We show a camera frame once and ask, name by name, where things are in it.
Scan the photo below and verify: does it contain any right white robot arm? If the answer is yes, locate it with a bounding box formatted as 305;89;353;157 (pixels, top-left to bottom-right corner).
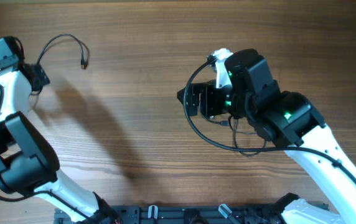
177;49;356;223

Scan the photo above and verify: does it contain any black metal base rail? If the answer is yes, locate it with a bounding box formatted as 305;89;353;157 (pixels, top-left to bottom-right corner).
54;203;330;224

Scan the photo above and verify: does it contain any black usb cable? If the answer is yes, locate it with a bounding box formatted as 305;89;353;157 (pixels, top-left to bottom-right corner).
200;107;268;157
34;33;88;70

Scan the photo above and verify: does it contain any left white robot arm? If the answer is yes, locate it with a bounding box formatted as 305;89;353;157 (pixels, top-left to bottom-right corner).
0;36;122;223

